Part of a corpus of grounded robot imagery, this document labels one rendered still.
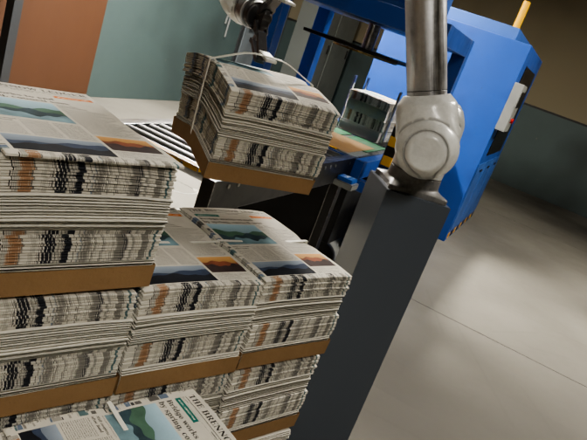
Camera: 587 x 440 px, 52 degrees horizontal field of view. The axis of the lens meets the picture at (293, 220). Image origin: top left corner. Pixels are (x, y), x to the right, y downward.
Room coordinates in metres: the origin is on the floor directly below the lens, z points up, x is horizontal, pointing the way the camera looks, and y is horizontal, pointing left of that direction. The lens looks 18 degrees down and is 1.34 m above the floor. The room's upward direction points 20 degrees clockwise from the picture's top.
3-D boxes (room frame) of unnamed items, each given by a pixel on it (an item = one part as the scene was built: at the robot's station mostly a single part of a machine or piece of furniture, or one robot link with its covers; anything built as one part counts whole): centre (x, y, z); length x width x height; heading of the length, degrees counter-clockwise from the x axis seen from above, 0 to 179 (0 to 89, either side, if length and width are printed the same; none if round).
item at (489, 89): (6.04, -1.05, 1.04); 1.50 x 1.29 x 2.07; 160
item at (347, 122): (4.04, -0.26, 0.93); 0.38 x 0.30 x 0.26; 160
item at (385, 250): (1.77, -0.29, 0.50); 0.20 x 0.20 x 1.00; 13
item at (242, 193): (2.46, 0.06, 0.74); 1.34 x 0.05 x 0.12; 160
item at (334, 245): (3.50, -0.06, 0.38); 0.94 x 0.69 x 0.63; 70
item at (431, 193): (1.79, -0.29, 1.03); 0.22 x 0.18 x 0.06; 13
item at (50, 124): (0.96, 0.43, 1.06); 0.37 x 0.29 x 0.01; 49
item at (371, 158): (3.50, -0.06, 0.75); 0.70 x 0.65 x 0.10; 160
